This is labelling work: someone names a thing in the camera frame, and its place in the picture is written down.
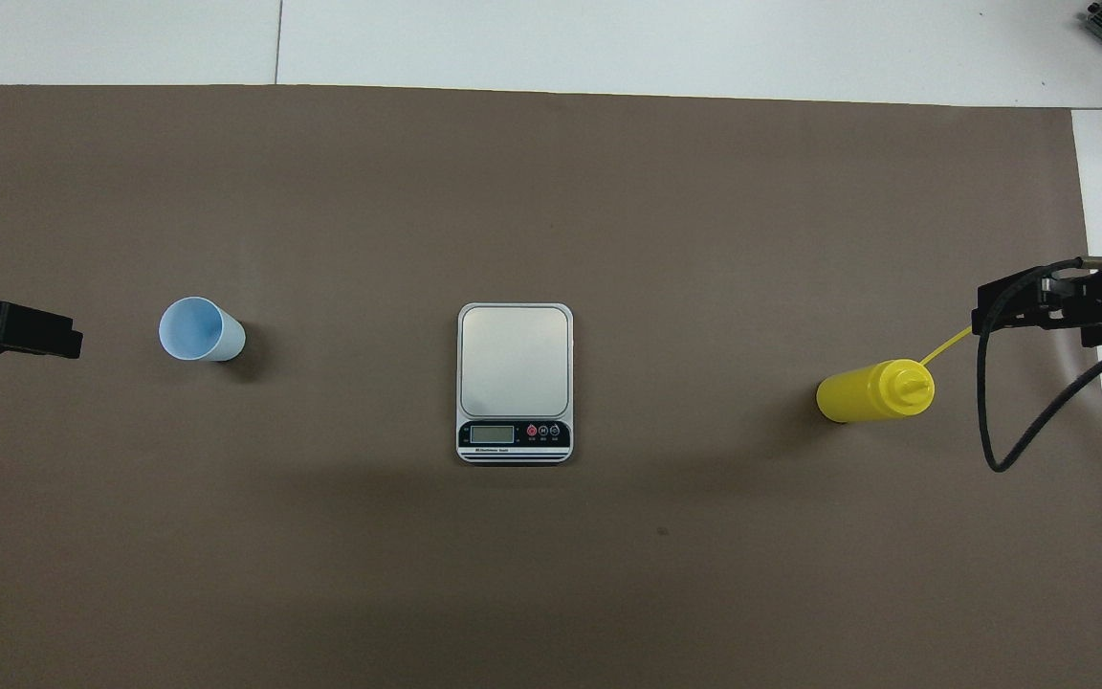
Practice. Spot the yellow squeeze bottle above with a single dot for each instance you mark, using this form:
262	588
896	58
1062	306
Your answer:
862	394

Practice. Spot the brown table mat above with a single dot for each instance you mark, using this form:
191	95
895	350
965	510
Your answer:
513	574

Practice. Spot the silver digital kitchen scale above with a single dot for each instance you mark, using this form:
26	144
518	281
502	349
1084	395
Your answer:
514	364

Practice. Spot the light blue paper cup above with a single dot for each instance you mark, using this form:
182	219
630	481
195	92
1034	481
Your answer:
192	330

